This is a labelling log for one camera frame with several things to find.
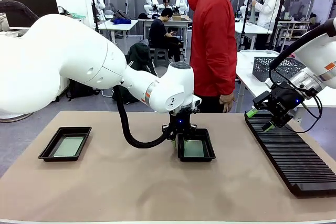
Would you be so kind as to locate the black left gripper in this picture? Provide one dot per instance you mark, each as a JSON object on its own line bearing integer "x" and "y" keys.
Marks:
{"x": 179, "y": 124}

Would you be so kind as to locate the black slotted board rack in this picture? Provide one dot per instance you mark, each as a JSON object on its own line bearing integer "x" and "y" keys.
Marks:
{"x": 288, "y": 161}

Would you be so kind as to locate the low shelf rack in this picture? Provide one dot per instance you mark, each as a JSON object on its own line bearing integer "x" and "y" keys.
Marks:
{"x": 294, "y": 28}

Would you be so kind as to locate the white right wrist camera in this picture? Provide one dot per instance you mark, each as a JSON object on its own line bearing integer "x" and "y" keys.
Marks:
{"x": 270, "y": 82}

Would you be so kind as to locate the seated person in black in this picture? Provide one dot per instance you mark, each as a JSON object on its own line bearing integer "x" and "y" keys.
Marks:
{"x": 157, "y": 30}

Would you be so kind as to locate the black computer monitor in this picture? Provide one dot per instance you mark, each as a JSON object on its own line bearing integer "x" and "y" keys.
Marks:
{"x": 44, "y": 6}

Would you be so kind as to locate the black ESD tray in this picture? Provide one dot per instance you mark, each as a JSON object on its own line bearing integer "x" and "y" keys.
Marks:
{"x": 210, "y": 153}
{"x": 65, "y": 130}

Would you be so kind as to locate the person in red jacket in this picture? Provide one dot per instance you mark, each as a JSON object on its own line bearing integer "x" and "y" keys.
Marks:
{"x": 212, "y": 37}

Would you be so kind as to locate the blue cloth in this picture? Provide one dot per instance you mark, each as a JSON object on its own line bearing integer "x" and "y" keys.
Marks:
{"x": 122, "y": 21}

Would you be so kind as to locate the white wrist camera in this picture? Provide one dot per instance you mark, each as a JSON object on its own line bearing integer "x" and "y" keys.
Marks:
{"x": 270, "y": 82}
{"x": 197, "y": 102}

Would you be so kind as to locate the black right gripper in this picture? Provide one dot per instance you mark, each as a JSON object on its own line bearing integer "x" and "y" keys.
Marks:
{"x": 284, "y": 100}

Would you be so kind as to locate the white background table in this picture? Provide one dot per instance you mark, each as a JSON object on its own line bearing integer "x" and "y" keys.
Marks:
{"x": 123, "y": 26}
{"x": 252, "y": 28}

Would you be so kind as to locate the white side table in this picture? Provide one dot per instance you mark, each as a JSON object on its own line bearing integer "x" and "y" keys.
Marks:
{"x": 246, "y": 77}

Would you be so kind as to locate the person's right hand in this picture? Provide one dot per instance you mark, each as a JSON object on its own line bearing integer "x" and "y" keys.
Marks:
{"x": 228, "y": 100}

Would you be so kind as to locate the black backpack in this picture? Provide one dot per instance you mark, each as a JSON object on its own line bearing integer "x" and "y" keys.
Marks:
{"x": 84, "y": 90}

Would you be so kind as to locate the dark green jacket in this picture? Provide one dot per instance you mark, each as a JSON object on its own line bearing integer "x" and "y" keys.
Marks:
{"x": 139, "y": 56}

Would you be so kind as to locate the person in white jacket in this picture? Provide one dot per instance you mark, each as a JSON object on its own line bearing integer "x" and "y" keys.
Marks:
{"x": 270, "y": 9}

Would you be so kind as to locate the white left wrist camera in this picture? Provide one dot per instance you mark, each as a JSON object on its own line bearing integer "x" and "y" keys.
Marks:
{"x": 197, "y": 102}

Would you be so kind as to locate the green circuit board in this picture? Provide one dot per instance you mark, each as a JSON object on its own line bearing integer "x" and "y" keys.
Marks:
{"x": 68, "y": 146}
{"x": 195, "y": 149}

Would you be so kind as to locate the grey plastic stool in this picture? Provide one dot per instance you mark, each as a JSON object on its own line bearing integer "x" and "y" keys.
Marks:
{"x": 160, "y": 57}

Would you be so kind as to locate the grey plastic basket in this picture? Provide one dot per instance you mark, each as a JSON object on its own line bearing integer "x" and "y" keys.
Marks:
{"x": 262, "y": 66}

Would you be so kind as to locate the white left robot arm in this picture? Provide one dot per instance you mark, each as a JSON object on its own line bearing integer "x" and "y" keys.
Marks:
{"x": 65, "y": 58}

